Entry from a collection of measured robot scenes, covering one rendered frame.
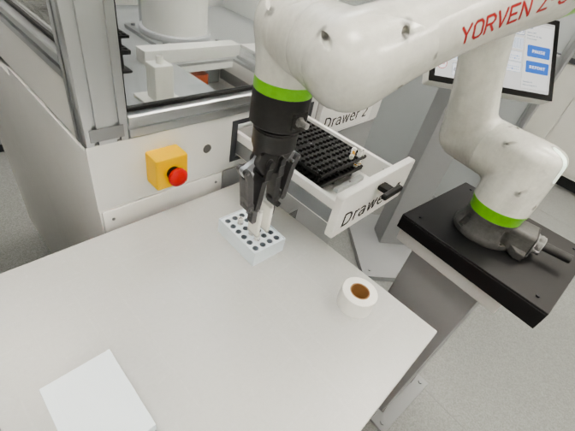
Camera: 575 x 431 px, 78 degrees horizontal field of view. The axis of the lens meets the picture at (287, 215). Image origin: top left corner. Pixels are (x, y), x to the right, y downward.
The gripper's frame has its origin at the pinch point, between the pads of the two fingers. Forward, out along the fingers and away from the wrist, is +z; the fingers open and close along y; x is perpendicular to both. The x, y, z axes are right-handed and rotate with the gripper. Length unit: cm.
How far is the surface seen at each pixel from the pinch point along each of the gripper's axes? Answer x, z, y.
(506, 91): -1, -11, 116
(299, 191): 1.5, -0.8, 12.4
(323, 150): 7.7, -4.7, 25.3
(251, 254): -2.6, 6.3, -3.2
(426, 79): 19, -11, 92
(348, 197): -10.0, -7.0, 12.8
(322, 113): 23.1, -4.4, 41.7
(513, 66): 2, -19, 122
